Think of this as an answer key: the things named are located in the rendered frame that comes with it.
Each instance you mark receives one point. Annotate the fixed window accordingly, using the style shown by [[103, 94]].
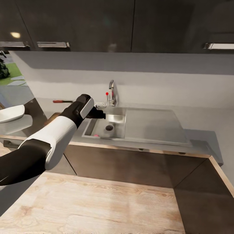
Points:
[[14, 90]]

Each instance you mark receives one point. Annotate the dishwasher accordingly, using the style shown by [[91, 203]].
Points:
[[63, 167]]

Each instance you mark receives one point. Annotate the drop in sink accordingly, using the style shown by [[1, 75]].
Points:
[[157, 126]]

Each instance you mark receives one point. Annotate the cutting board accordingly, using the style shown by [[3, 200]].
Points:
[[55, 115]]

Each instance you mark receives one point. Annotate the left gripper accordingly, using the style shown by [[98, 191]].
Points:
[[97, 115]]

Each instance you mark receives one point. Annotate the cabinet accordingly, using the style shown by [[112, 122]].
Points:
[[183, 26], [66, 25]]

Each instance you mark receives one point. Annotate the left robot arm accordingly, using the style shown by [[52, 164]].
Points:
[[43, 150]]

